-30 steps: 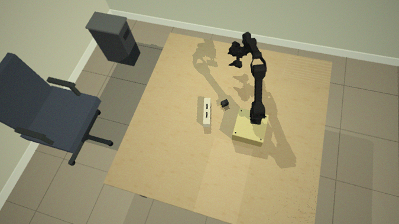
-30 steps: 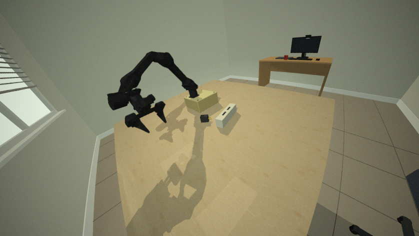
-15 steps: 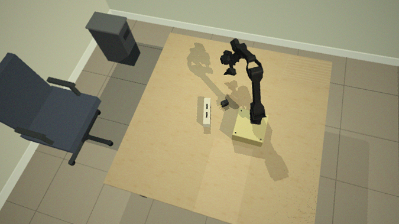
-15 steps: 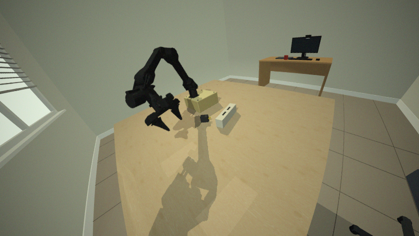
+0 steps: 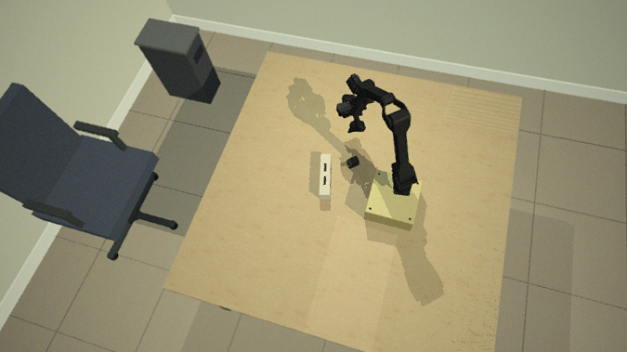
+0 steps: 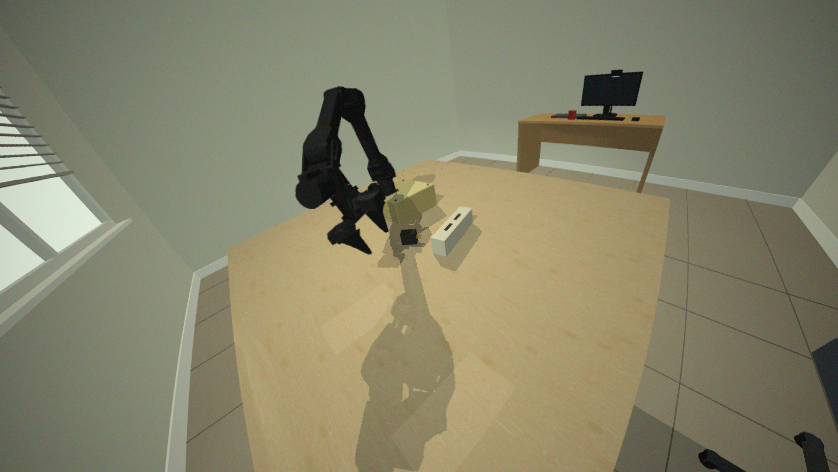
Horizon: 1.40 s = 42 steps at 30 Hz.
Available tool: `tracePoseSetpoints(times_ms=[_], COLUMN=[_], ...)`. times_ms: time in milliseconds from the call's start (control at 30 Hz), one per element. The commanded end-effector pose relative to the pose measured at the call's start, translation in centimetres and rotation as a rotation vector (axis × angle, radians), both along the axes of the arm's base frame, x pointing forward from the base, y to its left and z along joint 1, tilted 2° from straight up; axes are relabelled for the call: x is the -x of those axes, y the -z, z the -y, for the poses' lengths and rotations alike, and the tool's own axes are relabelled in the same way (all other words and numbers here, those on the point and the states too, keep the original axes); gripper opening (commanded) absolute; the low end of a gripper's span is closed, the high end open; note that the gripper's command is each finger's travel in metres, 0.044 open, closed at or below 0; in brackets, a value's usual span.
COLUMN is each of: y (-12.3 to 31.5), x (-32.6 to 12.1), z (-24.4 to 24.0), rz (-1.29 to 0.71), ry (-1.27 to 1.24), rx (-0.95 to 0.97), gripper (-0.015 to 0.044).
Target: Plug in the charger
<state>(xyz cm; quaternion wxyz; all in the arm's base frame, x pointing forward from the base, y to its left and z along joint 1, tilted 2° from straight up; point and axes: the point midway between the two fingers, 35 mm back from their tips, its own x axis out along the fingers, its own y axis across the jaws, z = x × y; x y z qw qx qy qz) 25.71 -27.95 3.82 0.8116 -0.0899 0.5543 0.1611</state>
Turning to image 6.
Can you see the black two-prong plug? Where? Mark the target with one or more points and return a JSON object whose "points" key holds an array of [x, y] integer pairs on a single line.
{"points": [[409, 236]]}

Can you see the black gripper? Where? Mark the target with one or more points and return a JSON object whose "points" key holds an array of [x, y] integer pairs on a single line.
{"points": [[345, 232]]}

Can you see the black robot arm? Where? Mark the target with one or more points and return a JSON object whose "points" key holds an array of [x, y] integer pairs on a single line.
{"points": [[321, 176]]}

